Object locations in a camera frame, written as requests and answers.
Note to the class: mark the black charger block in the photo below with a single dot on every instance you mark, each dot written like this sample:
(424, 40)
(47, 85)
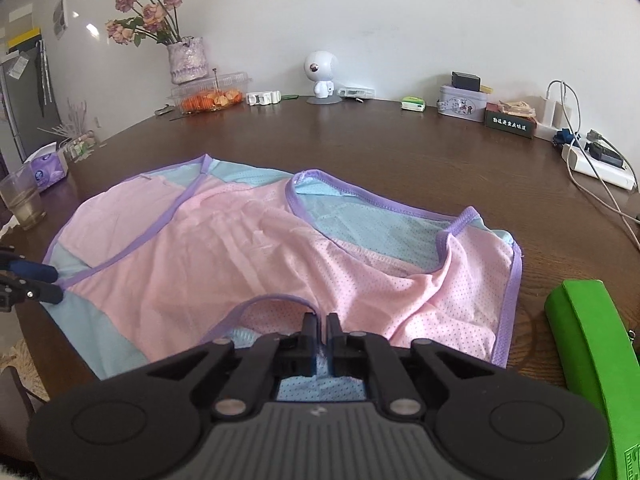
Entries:
(465, 81)

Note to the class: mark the white power strip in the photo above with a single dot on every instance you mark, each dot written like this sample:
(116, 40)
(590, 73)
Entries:
(585, 164)

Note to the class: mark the clear drinking glass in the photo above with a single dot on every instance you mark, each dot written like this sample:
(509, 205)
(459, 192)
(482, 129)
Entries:
(20, 194)

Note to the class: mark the green tissue pack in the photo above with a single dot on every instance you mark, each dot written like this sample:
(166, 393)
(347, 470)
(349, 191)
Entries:
(413, 104)

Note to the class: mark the purple flower vase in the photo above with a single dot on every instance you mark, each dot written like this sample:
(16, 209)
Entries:
(187, 60)

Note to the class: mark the white robot figurine camera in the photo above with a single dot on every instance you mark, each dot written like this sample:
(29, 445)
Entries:
(320, 68)

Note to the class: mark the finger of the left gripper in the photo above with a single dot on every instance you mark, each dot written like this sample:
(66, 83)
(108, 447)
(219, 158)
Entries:
(38, 285)
(17, 264)

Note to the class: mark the plastic box of oranges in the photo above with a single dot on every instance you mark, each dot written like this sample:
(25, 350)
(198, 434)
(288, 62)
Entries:
(208, 95)

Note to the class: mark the pink blue mesh garment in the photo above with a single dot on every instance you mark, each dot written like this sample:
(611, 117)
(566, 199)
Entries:
(206, 249)

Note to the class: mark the beige dental mould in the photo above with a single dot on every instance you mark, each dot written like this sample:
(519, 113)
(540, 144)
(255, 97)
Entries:
(517, 109)

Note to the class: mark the pink dried roses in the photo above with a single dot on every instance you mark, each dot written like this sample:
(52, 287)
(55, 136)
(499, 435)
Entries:
(145, 19)

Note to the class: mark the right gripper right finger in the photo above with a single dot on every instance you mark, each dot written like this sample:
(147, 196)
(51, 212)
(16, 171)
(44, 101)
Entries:
(371, 359)

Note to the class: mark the grey cartoon tin box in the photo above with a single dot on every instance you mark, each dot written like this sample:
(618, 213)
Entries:
(464, 104)

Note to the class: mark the red green tea box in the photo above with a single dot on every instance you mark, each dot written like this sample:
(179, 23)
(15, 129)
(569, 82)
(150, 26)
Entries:
(495, 119)

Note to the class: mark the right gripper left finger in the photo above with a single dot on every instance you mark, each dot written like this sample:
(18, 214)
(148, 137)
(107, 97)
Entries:
(264, 365)

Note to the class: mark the green storage pouch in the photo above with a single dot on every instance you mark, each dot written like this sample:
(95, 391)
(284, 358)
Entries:
(599, 363)

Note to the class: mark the white small plug device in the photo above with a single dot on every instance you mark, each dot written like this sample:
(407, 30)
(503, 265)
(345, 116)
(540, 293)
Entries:
(263, 98)

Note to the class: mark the white rectangular device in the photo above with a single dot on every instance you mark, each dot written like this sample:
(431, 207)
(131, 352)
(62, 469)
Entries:
(356, 93)

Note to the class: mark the white usb charger pair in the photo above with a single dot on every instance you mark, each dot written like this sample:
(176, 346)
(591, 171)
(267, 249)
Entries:
(549, 117)

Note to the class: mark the purple tissue box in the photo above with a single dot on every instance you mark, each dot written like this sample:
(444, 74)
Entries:
(48, 165)

